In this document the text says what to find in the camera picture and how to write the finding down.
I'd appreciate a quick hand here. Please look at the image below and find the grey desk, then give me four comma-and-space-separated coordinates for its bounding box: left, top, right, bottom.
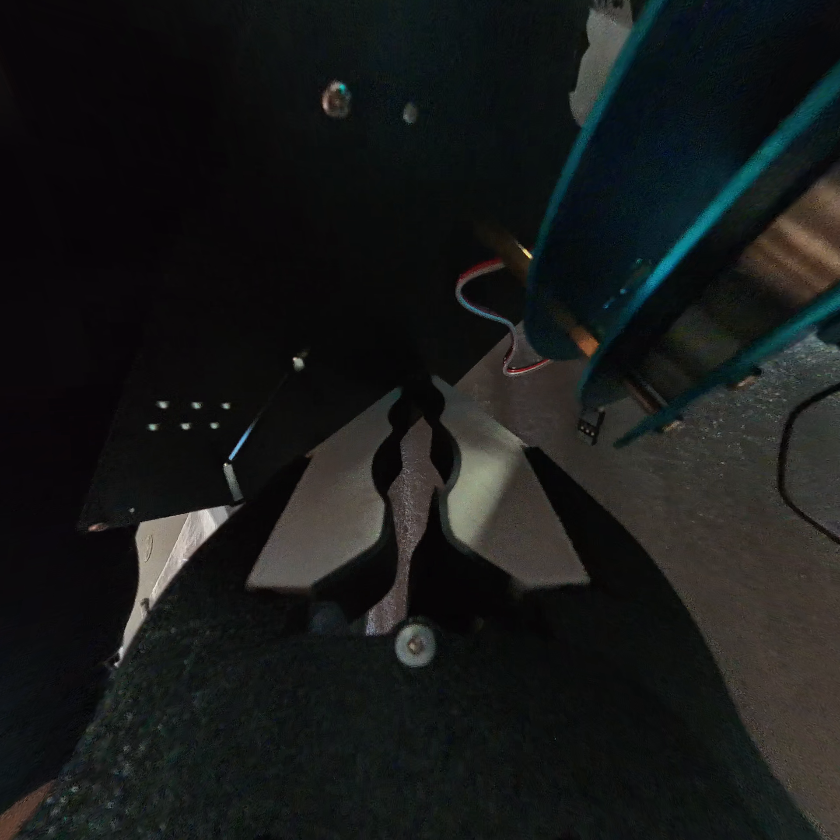
364, 328, 840, 840

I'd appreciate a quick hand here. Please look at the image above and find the black acrylic base plate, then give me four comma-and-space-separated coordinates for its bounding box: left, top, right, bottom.
75, 348, 316, 532

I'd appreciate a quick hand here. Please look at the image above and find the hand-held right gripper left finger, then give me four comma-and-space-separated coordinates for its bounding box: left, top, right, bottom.
244, 386, 416, 624

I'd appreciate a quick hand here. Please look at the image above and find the blue acrylic toy robot arm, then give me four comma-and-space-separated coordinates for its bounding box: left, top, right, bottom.
472, 0, 840, 450

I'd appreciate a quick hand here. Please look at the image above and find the red white servo cable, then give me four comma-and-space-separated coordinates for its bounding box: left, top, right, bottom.
455, 259, 555, 378

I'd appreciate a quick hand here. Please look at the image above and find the black power cable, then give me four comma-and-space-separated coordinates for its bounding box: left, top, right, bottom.
777, 384, 840, 546

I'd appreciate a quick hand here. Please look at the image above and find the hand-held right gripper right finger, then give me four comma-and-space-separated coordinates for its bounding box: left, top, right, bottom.
407, 374, 592, 624

